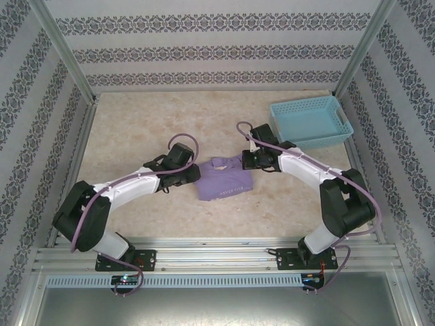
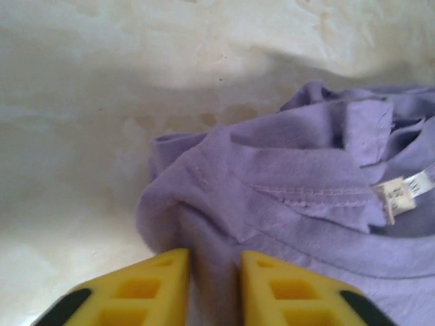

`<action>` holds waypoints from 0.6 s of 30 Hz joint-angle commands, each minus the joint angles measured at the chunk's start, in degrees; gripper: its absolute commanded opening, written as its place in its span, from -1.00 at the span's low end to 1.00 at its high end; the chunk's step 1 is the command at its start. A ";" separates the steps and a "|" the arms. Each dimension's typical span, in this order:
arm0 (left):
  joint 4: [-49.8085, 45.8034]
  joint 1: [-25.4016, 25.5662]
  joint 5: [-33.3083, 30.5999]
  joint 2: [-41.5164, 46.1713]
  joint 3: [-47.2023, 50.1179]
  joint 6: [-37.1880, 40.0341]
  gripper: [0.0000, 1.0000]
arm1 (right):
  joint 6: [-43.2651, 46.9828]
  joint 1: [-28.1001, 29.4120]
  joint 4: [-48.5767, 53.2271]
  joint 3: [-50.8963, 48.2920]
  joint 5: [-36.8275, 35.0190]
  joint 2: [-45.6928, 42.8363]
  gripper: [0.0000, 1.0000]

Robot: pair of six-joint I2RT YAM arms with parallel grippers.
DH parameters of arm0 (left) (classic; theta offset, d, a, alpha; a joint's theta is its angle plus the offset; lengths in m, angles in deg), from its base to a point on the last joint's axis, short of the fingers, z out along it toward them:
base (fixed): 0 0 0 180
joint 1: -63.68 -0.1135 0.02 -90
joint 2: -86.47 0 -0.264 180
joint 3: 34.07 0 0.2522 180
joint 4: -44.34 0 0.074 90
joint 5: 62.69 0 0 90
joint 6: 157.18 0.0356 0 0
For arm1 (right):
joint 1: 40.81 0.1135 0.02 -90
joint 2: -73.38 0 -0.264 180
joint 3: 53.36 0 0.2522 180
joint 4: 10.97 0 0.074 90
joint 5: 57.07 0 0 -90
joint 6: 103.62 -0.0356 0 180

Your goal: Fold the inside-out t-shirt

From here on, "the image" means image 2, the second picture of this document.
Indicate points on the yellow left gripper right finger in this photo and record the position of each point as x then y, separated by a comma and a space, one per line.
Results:
289, 292

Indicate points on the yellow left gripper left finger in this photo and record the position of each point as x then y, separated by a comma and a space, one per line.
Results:
142, 292

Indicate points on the purple t-shirt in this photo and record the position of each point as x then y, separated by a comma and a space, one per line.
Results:
272, 163

